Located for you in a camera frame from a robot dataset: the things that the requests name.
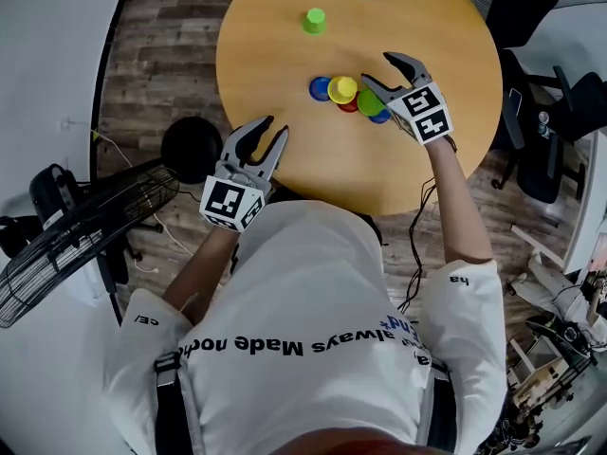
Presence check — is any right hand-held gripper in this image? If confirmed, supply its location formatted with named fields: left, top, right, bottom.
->
left=360, top=53, right=452, bottom=146

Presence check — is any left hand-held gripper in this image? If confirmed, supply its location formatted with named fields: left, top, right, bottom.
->
left=198, top=116, right=289, bottom=232

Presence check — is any green paper cup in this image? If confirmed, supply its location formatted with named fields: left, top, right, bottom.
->
left=302, top=8, right=327, bottom=36
left=357, top=87, right=388, bottom=117

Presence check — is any yellow paper cup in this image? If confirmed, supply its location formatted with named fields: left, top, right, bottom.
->
left=326, top=75, right=359, bottom=104

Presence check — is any person's left forearm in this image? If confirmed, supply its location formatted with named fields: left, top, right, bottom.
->
left=163, top=227, right=241, bottom=326

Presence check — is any person's right forearm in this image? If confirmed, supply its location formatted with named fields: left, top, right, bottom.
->
left=424, top=137, right=494, bottom=263

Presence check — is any black office chair with headrest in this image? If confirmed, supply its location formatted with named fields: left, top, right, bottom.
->
left=492, top=66, right=603, bottom=206

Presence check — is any white desk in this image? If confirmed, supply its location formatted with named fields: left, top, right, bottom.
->
left=511, top=133, right=607, bottom=274

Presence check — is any person's white printed shirt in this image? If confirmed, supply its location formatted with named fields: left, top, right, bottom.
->
left=101, top=199, right=507, bottom=455

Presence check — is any cluttered white shelf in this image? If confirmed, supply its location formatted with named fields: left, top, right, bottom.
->
left=502, top=319, right=603, bottom=445

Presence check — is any large black pedestal fan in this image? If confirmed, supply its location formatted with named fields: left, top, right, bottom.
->
left=0, top=116, right=223, bottom=329

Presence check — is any white floor cable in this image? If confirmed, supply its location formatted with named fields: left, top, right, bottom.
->
left=92, top=130, right=195, bottom=273

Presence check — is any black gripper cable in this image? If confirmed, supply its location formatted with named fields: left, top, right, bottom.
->
left=397, top=177, right=437, bottom=312

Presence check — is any person's left shoulder strap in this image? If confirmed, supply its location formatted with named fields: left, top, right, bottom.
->
left=154, top=351, right=210, bottom=455

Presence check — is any person's shoulder strap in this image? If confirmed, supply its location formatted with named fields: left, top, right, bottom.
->
left=154, top=351, right=210, bottom=455
left=416, top=362, right=459, bottom=447

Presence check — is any person's right shoulder strap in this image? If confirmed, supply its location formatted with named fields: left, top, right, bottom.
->
left=416, top=362, right=459, bottom=447

